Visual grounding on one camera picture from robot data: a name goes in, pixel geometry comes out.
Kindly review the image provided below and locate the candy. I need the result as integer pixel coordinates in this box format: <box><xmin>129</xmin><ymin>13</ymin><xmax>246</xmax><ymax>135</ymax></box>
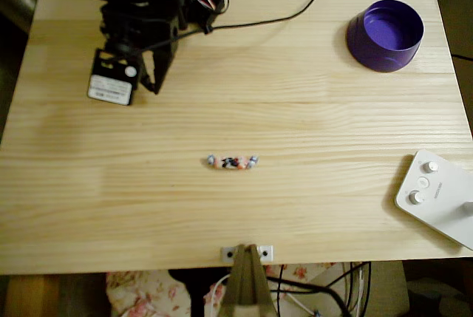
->
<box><xmin>205</xmin><ymin>153</ymin><xmax>260</xmax><ymax>172</ymax></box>

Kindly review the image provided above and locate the purple bowl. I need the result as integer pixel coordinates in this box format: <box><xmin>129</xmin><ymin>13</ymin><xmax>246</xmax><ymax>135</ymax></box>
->
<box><xmin>345</xmin><ymin>0</ymin><xmax>426</xmax><ymax>73</ymax></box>

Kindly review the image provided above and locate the floral cloth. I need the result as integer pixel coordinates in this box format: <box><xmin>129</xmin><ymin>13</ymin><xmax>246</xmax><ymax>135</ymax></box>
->
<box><xmin>106</xmin><ymin>262</ymin><xmax>337</xmax><ymax>317</ymax></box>

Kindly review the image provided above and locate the wooden table leg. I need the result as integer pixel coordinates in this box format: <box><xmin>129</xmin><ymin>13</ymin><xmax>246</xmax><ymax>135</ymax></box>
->
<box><xmin>6</xmin><ymin>274</ymin><xmax>62</xmax><ymax>317</ymax></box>

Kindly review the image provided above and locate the white lamp base with knobs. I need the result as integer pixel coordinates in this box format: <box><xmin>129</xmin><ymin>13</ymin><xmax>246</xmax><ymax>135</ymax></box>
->
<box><xmin>393</xmin><ymin>149</ymin><xmax>473</xmax><ymax>252</ymax></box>

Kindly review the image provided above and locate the black camera box, white label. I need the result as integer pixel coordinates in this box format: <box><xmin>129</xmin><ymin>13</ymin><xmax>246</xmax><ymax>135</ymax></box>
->
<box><xmin>86</xmin><ymin>48</ymin><xmax>143</xmax><ymax>107</ymax></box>

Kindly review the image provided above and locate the black camera cable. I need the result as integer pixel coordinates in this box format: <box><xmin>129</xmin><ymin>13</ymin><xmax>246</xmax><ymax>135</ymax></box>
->
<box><xmin>140</xmin><ymin>0</ymin><xmax>385</xmax><ymax>52</ymax></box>

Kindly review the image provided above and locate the white mounting bracket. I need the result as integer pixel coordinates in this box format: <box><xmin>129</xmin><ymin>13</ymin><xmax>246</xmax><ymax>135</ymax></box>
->
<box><xmin>220</xmin><ymin>245</ymin><xmax>275</xmax><ymax>262</ymax></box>

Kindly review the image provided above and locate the white cable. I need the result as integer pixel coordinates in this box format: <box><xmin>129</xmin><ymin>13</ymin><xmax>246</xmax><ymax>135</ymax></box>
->
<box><xmin>204</xmin><ymin>273</ymin><xmax>233</xmax><ymax>317</ymax></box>

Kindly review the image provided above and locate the tan camera stand post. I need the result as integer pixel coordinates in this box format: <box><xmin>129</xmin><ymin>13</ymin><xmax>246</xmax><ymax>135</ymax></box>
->
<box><xmin>219</xmin><ymin>243</ymin><xmax>279</xmax><ymax>317</ymax></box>

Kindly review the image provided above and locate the black cable bundle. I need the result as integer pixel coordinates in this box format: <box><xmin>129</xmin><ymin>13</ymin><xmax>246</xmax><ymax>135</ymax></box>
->
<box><xmin>264</xmin><ymin>261</ymin><xmax>372</xmax><ymax>317</ymax></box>

